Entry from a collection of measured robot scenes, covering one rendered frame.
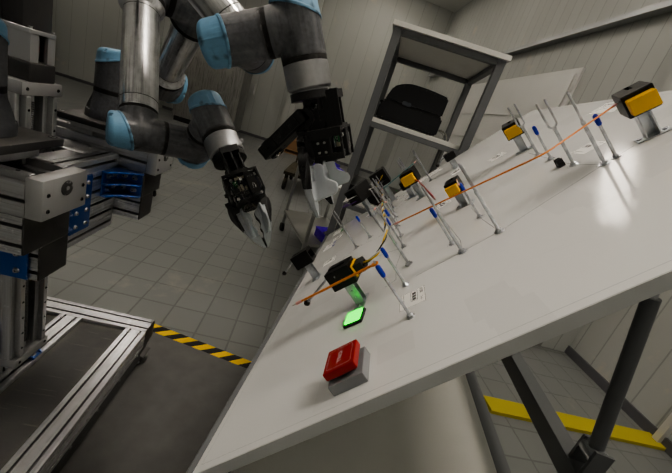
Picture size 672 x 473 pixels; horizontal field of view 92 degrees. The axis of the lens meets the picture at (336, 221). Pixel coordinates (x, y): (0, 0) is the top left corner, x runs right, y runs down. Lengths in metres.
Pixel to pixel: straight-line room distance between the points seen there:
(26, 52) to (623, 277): 1.26
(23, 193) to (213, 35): 0.52
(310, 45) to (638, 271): 0.50
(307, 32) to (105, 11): 11.85
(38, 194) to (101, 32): 11.56
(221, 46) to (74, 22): 12.19
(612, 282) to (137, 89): 0.86
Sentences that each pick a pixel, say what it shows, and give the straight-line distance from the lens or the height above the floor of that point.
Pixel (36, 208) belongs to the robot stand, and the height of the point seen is 1.06.
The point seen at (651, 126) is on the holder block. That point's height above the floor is 1.56.
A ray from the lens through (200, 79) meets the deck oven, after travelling 9.59.
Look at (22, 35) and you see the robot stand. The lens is 1.20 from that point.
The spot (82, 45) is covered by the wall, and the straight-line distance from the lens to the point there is 12.63.
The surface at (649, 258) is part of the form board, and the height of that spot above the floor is 1.38.
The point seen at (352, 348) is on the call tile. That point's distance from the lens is 0.49.
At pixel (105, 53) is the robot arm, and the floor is 1.37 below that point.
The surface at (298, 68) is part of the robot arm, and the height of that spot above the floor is 1.46.
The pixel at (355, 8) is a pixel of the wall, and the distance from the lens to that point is 11.01.
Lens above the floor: 1.42
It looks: 17 degrees down
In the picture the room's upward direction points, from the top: 19 degrees clockwise
